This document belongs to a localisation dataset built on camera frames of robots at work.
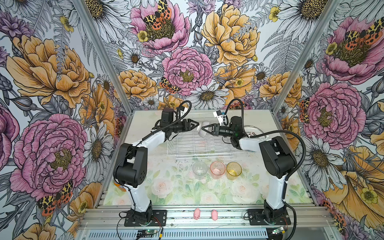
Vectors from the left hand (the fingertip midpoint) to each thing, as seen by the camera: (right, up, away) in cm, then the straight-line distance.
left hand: (196, 127), depth 88 cm
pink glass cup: (+12, -24, +2) cm, 27 cm away
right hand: (+4, -2, -2) cm, 5 cm away
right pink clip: (+9, -42, -14) cm, 46 cm away
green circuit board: (-22, -48, -17) cm, 56 cm away
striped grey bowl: (+3, -2, -1) cm, 4 cm away
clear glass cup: (+2, -24, 0) cm, 24 cm away
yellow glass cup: (+21, -24, 0) cm, 32 cm away
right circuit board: (+38, -48, -17) cm, 64 cm away
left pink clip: (0, -42, -13) cm, 44 cm away
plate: (+38, -2, +17) cm, 42 cm away
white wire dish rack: (-2, -12, +11) cm, 17 cm away
